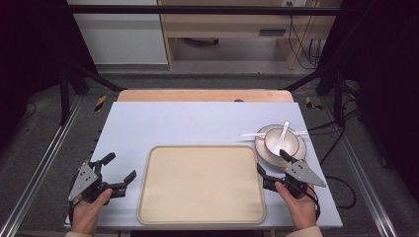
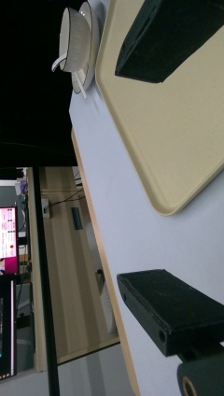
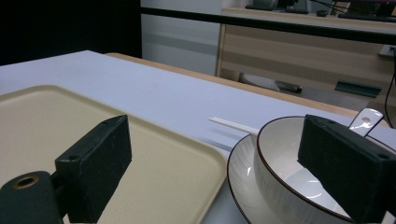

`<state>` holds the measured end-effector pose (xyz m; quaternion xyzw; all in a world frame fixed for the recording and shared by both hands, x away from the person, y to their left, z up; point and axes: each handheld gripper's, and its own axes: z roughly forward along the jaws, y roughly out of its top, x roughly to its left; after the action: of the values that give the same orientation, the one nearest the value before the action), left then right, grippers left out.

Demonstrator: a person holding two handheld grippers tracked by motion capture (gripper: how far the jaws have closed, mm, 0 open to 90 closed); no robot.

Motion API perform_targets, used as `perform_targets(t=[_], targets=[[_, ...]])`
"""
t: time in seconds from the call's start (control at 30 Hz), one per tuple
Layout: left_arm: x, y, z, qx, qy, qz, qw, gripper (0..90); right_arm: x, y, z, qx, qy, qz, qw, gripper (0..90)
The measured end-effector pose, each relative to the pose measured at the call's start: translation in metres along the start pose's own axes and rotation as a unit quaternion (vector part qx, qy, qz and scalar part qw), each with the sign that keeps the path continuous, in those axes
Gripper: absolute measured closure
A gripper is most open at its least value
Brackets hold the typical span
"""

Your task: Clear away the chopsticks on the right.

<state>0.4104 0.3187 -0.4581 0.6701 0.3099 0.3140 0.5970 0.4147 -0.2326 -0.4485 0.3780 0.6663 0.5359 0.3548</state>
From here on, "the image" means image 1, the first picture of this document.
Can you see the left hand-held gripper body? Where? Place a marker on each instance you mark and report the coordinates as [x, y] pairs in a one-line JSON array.
[[86, 177]]

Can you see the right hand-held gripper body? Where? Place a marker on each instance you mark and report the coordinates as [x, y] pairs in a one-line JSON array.
[[303, 174]]

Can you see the white bowl with dark rim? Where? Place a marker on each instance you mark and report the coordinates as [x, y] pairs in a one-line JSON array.
[[291, 141]]

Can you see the person's right hand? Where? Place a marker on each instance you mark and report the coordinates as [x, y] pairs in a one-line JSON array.
[[301, 210]]

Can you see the person's left hand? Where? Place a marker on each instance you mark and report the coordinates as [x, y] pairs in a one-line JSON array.
[[86, 215]]

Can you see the white spoon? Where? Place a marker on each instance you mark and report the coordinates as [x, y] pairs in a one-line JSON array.
[[281, 140]]

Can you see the white chopstick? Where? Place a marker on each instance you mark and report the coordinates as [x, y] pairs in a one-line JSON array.
[[252, 134]]

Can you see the yellow black floor marker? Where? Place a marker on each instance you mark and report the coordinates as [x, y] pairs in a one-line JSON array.
[[100, 103], [309, 103]]

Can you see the beige rectangular tray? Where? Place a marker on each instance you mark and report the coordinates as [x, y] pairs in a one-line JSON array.
[[201, 184]]

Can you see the light blue table mat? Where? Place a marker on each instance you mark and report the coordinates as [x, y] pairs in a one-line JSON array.
[[184, 125]]

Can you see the black metal stand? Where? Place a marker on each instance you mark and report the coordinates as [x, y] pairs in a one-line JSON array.
[[338, 98], [64, 95]]

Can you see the wooden table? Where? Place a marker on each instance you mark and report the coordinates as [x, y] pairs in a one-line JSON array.
[[197, 95]]

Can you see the white cabinet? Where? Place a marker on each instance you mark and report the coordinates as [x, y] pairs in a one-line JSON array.
[[122, 36]]

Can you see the dark curtain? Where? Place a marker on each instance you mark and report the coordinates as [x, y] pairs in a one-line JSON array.
[[29, 49], [382, 65]]

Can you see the wooden desk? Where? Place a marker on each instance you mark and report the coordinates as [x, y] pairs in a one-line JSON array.
[[230, 24]]

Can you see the aluminium floor rail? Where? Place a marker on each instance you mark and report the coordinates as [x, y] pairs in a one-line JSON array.
[[39, 164], [362, 174]]

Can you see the black horizontal frame bar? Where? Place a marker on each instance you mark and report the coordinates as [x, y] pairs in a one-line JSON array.
[[197, 10]]

